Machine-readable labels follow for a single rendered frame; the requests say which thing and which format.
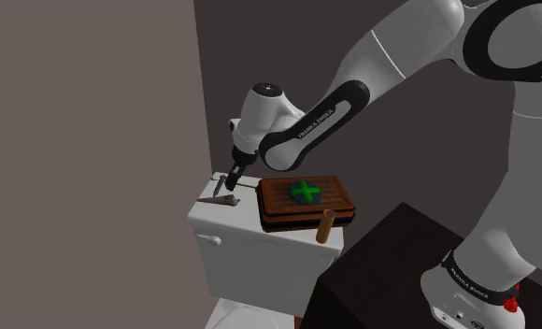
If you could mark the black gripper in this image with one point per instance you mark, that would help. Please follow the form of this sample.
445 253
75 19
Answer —
236 172

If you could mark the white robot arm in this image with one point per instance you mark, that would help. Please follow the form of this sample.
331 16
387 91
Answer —
403 54

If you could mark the thin yellow pencil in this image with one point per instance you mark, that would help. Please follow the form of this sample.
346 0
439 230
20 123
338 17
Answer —
246 185

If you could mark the grey pen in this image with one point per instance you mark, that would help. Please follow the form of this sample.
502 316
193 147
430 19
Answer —
218 186

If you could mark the grey cone-shaped object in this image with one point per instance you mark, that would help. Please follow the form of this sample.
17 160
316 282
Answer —
223 200

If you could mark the brown slatted wooden tray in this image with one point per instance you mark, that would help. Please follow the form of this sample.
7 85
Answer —
280 205

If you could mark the dark disc with green cross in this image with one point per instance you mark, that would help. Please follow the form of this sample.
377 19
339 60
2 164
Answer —
305 192

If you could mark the white toilet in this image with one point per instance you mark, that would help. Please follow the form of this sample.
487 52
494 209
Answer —
257 259

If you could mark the brown cardboard tube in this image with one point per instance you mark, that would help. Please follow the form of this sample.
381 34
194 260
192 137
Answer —
324 226

